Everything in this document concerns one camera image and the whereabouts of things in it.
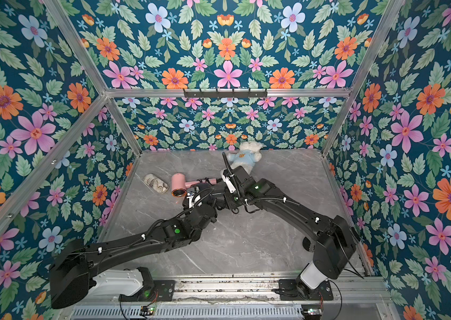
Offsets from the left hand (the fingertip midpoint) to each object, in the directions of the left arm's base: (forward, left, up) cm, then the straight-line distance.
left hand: (211, 202), depth 81 cm
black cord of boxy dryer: (-12, -15, +12) cm, 23 cm away
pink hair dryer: (+17, +17, -10) cm, 26 cm away
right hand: (+2, -9, +2) cm, 9 cm away
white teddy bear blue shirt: (+32, -19, -7) cm, 38 cm away
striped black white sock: (-16, -40, -15) cm, 46 cm away
